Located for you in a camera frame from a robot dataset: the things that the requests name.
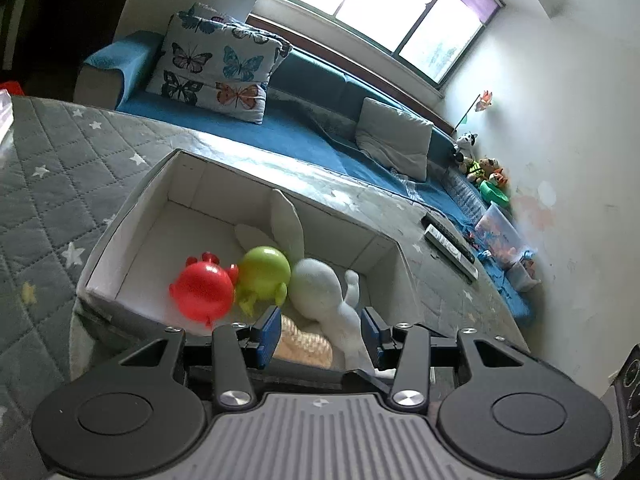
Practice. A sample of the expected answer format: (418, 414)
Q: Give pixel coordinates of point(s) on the grey quilted star desktop cloth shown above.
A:
(55, 200)

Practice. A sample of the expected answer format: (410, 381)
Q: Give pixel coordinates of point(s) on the white pillow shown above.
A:
(395, 137)

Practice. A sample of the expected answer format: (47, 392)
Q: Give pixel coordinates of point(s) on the yellow brown plush toy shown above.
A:
(482, 169)

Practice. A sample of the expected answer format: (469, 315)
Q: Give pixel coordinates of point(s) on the black box with round rings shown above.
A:
(631, 400)

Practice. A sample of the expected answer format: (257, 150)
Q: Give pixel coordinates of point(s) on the grey remote control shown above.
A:
(450, 250)

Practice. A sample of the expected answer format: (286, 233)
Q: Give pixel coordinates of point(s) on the butterfly print pillow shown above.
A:
(215, 67)
(205, 12)

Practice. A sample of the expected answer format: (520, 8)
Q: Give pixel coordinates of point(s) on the orange tiger plush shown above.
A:
(498, 178)

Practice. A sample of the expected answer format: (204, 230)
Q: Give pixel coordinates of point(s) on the blue sofa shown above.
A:
(310, 140)

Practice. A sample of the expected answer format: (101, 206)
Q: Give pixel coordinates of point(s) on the white plush rabbit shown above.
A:
(315, 285)

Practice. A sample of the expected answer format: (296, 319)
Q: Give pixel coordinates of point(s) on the small clear plastic container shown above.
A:
(524, 275)

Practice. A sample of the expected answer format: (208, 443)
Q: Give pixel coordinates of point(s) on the green plastic round toy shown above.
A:
(265, 270)

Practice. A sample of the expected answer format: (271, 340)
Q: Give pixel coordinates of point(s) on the paper flower decoration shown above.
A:
(482, 102)

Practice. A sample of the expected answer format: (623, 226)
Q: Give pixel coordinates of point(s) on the white tissue pack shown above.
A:
(6, 112)

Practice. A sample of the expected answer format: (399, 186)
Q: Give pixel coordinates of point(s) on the clear plastic storage bin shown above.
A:
(500, 232)

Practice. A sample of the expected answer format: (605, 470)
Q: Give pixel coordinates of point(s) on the beige bumpy toy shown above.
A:
(300, 345)

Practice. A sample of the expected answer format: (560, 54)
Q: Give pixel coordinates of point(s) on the red plastic pig toy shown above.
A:
(202, 290)

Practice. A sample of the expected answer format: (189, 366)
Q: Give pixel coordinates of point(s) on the black remote control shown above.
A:
(445, 235)

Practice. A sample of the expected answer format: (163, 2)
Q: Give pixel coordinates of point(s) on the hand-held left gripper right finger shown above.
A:
(370, 335)

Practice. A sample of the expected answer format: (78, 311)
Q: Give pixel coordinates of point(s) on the black and white cow plush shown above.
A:
(465, 146)

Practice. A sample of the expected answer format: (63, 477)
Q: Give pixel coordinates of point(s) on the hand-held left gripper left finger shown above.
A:
(270, 332)

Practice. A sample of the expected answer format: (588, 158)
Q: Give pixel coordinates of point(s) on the black cardboard box white inside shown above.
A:
(150, 240)

